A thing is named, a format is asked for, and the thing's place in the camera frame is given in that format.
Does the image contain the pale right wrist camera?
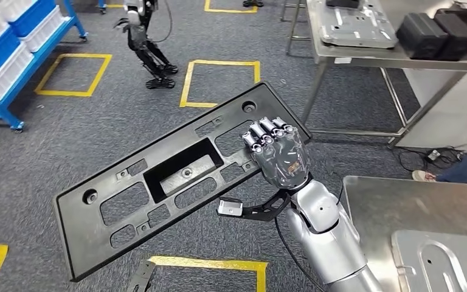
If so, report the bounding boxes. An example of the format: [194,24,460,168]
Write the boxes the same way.
[216,196,245,218]

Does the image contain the black camera cable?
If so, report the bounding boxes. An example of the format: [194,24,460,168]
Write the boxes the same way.
[274,217,328,292]

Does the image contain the stamped grey metal plate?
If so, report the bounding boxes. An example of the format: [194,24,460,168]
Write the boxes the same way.
[390,229,467,292]
[319,0,400,49]

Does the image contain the black humanoid robot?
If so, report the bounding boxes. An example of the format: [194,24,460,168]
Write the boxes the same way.
[112,0,180,91]

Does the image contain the black plastic panel part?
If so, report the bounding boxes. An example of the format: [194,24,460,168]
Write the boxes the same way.
[52,82,313,283]

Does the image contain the blue metal shelf rack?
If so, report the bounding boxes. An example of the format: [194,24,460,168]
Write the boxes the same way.
[0,0,89,133]

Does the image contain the stainless steel workbench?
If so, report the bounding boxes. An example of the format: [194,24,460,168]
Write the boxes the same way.
[342,175,467,292]

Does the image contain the short black arm cable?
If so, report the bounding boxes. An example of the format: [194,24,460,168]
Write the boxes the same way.
[329,171,345,204]

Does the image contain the black floor cables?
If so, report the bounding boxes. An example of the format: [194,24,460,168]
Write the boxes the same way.
[394,128,467,175]

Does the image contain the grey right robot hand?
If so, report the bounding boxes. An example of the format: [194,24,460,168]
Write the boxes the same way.
[241,116,312,190]

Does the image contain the black right camera bracket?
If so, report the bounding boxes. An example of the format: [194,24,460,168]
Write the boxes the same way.
[239,188,294,223]

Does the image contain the flat black object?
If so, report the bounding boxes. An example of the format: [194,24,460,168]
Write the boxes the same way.
[325,0,362,10]

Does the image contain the black left camera bracket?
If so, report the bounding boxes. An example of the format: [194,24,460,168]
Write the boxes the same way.
[125,260,157,292]

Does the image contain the steel frame table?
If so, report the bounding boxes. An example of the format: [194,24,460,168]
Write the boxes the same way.
[286,0,467,149]

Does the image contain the black plastic case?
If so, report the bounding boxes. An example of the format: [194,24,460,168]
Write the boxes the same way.
[434,7,467,62]
[395,12,450,61]

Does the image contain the black camera bracket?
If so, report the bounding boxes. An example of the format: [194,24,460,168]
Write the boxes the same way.
[125,260,157,292]
[239,188,294,223]

